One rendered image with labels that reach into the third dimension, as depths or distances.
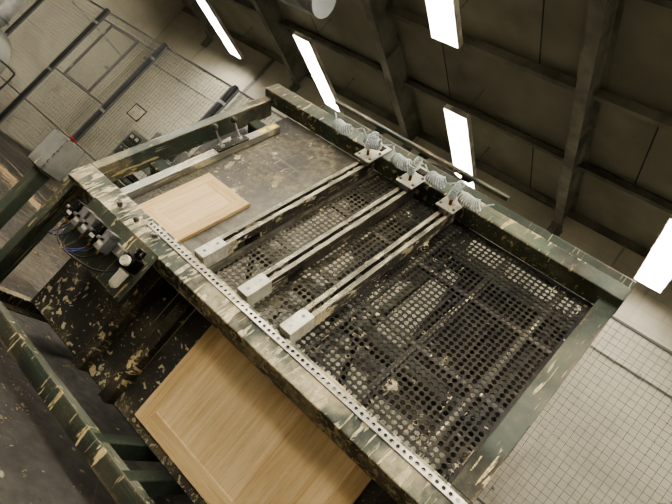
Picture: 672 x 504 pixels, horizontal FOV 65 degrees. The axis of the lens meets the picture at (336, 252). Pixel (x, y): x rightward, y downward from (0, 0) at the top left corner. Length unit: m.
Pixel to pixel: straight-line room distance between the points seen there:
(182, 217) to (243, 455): 1.06
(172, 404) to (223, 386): 0.23
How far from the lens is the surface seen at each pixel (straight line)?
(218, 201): 2.54
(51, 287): 2.92
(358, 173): 2.71
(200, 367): 2.29
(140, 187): 2.63
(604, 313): 2.42
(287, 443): 2.08
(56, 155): 2.58
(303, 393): 1.82
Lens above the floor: 1.01
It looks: 7 degrees up
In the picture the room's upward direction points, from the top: 40 degrees clockwise
